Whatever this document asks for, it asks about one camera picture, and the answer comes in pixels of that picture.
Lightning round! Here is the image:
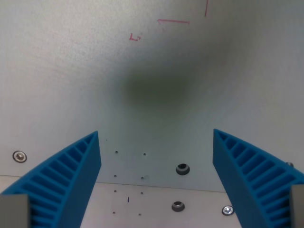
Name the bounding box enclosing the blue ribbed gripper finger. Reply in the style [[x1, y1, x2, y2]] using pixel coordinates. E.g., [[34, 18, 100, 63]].
[[0, 131, 102, 228], [212, 128, 304, 228]]

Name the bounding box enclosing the dark threaded insert nut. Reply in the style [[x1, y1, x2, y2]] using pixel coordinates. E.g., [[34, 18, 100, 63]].
[[176, 163, 190, 176], [171, 200, 185, 212]]

